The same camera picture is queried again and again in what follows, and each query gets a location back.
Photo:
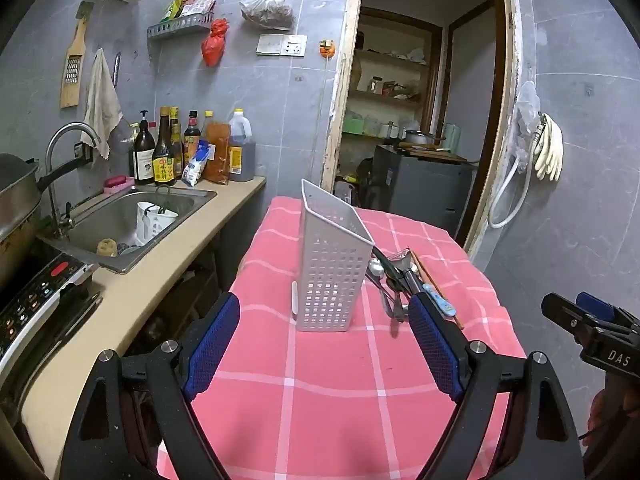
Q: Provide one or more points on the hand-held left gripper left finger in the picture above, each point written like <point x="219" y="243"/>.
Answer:
<point x="215" y="345"/>

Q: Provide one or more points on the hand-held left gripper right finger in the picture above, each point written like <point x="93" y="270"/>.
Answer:
<point x="435" y="350"/>

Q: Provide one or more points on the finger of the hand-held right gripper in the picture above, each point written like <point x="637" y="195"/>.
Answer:
<point x="562" y="312"/>
<point x="595" y="304"/>

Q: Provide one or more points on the white perforated utensil basket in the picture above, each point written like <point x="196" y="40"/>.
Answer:
<point x="325" y="270"/>

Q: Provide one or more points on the person's right hand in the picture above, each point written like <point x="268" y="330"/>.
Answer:
<point x="597" y="412"/>

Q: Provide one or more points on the metal spoon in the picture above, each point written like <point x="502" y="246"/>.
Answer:
<point x="376" y="268"/>
<point x="395" y="285"/>

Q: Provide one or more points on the beige kitchen counter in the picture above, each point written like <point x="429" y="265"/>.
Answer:
<point x="165" y="280"/>

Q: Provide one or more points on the pink checked tablecloth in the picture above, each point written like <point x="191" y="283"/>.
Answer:
<point x="325" y="400"/>

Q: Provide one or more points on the white holder in sink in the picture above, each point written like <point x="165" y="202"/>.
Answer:
<point x="150" y="225"/>

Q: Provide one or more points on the yellow scrub sponge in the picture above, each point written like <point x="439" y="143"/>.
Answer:
<point x="107" y="248"/>

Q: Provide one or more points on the grey cabinet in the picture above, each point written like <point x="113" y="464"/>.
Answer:
<point x="425" y="190"/>

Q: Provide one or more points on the yellow rubber gloves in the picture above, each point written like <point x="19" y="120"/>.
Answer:
<point x="549" y="147"/>

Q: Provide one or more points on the steel sink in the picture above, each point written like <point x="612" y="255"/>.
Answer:
<point x="110" y="220"/>

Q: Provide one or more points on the blue white packet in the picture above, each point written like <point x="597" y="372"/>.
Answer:
<point x="195" y="167"/>

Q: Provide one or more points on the induction cooker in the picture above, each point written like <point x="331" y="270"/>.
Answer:
<point x="35" y="300"/>

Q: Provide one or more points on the pink soap dish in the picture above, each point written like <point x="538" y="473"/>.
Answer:
<point x="117" y="184"/>

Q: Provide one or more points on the yellow label sauce bottle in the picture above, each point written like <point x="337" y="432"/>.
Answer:
<point x="163" y="160"/>

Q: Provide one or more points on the orange brown packet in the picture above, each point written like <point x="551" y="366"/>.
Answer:
<point x="217" y="152"/>

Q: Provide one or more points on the wooden cutting board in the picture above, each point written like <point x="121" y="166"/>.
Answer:
<point x="440" y="155"/>

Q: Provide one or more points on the brown pump bottle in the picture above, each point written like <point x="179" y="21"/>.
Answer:
<point x="143" y="155"/>

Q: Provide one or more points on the light green jug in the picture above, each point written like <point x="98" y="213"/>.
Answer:
<point x="451" y="137"/>

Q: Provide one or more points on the red label sauce bottle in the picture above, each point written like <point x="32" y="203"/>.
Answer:
<point x="191" y="137"/>

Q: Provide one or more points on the metal pot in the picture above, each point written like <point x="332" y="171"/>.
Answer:
<point x="420" y="137"/>

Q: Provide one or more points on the yellow cap bottle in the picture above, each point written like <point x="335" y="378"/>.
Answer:
<point x="208" y="119"/>

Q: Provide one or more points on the green box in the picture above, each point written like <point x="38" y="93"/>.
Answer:
<point x="352" y="126"/>

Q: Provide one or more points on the steel faucet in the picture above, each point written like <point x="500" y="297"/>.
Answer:
<point x="57" y="150"/>

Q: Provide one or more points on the wooden shelf unit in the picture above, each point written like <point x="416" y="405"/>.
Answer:
<point x="395" y="100"/>

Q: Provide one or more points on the beige hanging towel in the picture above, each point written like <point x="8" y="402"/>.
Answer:
<point x="102" y="105"/>

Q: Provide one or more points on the hanging metal tool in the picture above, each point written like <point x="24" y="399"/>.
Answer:
<point x="118" y="67"/>

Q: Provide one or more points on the red plastic bag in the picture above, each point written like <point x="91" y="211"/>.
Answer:
<point x="215" y="45"/>

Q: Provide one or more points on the wooden grater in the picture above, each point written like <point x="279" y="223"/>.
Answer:
<point x="72" y="72"/>

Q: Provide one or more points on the red white packet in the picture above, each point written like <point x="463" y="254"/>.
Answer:
<point x="199" y="5"/>

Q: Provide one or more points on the yellow green packet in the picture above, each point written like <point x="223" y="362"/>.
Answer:
<point x="177" y="6"/>

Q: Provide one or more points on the clear plastic wall bag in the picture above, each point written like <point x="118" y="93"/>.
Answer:
<point x="527" y="107"/>

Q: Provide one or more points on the black wall socket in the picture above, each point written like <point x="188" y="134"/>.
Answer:
<point x="84" y="152"/>

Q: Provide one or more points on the wooden door frame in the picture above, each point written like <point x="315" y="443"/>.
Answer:
<point x="342" y="85"/>

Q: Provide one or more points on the grey wall switch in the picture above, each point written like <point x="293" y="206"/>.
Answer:
<point x="270" y="44"/>

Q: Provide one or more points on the white wall socket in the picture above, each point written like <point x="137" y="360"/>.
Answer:
<point x="295" y="46"/>

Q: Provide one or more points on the orange wall hook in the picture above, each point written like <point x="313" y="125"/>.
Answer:
<point x="327" y="50"/>

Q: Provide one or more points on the grey wall shelf rack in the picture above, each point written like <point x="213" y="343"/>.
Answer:
<point x="180" y="25"/>

